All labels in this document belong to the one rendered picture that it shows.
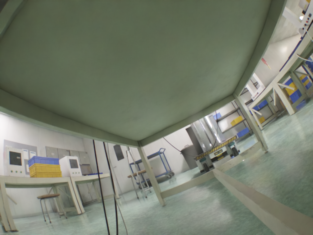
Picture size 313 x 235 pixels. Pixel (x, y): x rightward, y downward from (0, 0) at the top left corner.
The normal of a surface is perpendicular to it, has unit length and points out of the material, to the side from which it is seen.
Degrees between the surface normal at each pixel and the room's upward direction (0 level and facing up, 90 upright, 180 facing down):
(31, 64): 180
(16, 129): 90
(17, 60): 180
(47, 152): 90
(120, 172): 90
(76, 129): 90
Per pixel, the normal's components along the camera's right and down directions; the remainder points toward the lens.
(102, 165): -0.26, -0.28
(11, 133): 0.88, -0.45
